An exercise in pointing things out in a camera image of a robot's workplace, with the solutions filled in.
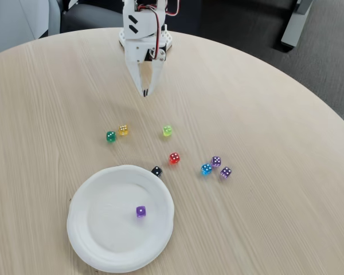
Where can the dark grey chair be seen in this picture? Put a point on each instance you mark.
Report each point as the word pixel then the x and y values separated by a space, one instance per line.
pixel 89 17

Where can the dark green translucent die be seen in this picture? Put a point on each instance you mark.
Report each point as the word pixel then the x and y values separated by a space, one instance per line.
pixel 111 137

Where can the grey desk leg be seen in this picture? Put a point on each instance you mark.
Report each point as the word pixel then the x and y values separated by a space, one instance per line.
pixel 293 25

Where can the purple translucent die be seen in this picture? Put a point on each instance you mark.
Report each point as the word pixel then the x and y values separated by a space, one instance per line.
pixel 141 212
pixel 226 172
pixel 215 161

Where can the yellow translucent die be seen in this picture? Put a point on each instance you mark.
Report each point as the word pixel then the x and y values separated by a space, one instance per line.
pixel 123 129

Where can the red translucent die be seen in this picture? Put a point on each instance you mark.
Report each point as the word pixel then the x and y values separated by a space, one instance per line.
pixel 174 158

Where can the black die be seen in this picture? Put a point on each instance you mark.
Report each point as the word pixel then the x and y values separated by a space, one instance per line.
pixel 157 171

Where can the white paper plate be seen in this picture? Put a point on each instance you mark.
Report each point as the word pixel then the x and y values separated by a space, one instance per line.
pixel 111 226

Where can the blue translucent die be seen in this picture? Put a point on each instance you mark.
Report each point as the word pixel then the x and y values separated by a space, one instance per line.
pixel 206 169

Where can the lime green translucent die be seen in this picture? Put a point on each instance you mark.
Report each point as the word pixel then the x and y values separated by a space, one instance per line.
pixel 167 130

